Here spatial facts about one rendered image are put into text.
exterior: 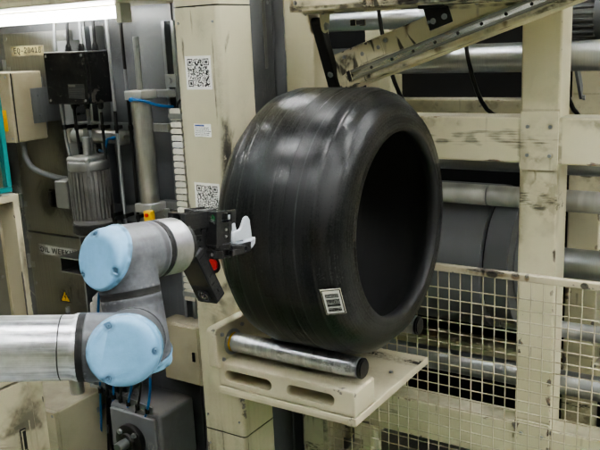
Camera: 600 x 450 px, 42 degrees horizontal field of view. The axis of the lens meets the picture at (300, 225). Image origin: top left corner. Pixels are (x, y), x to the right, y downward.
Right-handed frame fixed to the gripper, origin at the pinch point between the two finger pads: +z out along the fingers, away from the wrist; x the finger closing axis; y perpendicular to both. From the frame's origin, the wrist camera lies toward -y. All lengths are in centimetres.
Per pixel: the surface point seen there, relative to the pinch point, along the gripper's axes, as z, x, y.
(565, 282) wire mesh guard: 72, -39, -14
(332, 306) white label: 13.5, -10.1, -13.0
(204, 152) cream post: 27.2, 33.1, 14.7
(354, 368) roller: 24.7, -9.3, -28.2
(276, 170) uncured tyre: 11.1, 1.7, 12.8
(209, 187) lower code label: 28.2, 32.2, 6.4
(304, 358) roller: 24.6, 3.1, -28.4
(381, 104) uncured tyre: 30.6, -10.6, 25.8
